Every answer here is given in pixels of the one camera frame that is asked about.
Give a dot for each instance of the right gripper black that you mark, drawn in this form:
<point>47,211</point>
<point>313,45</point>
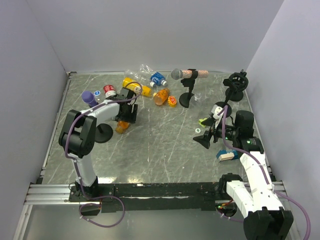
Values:
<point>204,139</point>

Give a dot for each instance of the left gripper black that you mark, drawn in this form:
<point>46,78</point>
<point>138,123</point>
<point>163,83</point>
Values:
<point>132,116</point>

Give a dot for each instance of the orange bottle red cap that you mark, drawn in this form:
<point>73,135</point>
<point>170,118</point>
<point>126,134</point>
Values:
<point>121,127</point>

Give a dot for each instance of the clear bottle green-print white cap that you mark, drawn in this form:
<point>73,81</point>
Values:
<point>197,99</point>

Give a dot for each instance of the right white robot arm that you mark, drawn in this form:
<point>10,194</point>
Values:
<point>264,216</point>

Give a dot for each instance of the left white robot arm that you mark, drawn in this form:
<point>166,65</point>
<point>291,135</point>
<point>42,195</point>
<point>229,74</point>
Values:
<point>83,129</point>

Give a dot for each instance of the red label clear bottle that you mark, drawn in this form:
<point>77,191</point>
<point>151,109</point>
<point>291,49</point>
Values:
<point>109,91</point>

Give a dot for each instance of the orange juice bottle lying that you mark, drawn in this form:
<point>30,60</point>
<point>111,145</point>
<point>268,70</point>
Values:
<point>161,96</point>

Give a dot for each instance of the blue label clear bottle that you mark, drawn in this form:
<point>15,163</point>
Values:
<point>154,78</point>

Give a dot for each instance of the lime green toy brick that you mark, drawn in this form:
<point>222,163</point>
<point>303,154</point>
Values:
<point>200,122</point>

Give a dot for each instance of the blue beige toy brick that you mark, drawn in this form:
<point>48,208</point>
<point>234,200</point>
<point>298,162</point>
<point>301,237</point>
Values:
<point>226,155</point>

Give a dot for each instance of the blue white loose cap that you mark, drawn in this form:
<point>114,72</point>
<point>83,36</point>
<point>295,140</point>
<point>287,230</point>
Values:
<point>97,93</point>

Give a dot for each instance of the black microphone stand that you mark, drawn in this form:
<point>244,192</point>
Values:
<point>189,82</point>

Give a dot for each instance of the purple microphone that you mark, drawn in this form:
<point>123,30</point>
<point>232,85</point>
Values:
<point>89,98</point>

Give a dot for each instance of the yellow orange toy block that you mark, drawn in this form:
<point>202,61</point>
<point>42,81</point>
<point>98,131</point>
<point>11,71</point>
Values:
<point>172,102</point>

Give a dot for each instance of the black clamp stand front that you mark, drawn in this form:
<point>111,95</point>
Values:
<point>223,104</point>

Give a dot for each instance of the black clamp stand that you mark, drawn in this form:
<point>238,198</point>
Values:
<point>223,104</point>
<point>236,83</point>

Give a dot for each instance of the black clamp stand rear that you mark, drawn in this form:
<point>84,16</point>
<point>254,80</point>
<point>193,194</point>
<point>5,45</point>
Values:
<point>236,83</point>

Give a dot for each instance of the silver head microphone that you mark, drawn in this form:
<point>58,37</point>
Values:
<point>177,74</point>

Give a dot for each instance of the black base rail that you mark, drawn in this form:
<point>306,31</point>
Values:
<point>113,197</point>

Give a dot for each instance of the aluminium frame rail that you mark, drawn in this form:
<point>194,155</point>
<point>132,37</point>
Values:
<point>48,194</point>

